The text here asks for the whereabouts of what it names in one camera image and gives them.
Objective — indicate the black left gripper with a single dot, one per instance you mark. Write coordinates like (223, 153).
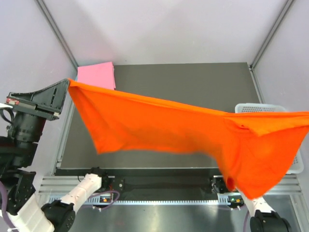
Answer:
(48, 101)

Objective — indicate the white plastic laundry basket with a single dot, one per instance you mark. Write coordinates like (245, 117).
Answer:
(297, 166)

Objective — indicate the orange t shirt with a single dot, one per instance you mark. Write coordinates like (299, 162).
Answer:
(253, 151)

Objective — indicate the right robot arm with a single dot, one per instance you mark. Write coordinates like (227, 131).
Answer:
(263, 218)

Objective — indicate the grey slotted cable duct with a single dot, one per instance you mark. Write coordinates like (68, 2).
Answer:
(105, 199)

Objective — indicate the folded pink t shirt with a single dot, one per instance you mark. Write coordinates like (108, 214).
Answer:
(99, 75)

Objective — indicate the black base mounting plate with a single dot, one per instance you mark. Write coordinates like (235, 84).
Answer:
(129, 183)

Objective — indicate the left aluminium frame post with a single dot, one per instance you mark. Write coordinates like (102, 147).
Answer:
(56, 31)

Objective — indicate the aluminium frame post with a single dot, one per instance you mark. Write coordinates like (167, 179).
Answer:
(56, 31)
(272, 32)

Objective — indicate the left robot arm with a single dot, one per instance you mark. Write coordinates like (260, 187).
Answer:
(26, 115)

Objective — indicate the right aluminium frame post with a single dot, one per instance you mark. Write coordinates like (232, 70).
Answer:
(272, 32)

